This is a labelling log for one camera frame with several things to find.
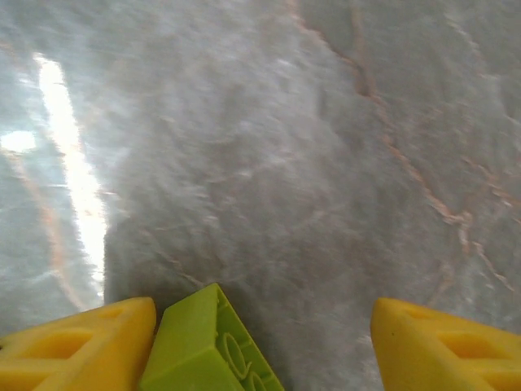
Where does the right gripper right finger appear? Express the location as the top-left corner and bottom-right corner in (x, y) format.
(370, 297), (521, 391)

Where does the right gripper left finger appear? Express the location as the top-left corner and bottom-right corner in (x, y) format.
(0, 297), (158, 391)

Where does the green lego brick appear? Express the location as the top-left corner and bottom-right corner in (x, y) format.
(138, 283), (286, 391)

